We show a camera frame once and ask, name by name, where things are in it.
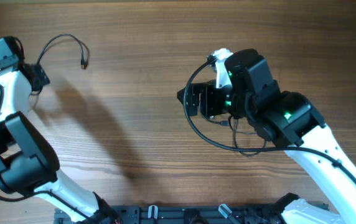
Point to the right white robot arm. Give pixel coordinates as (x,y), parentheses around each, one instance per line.
(244,88)

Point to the black metal base rail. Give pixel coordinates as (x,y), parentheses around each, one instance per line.
(256,213)

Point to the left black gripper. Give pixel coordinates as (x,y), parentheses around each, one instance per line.
(42,79)

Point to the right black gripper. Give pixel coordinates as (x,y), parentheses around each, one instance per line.
(210,91)

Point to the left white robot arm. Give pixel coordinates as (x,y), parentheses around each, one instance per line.
(29,166)

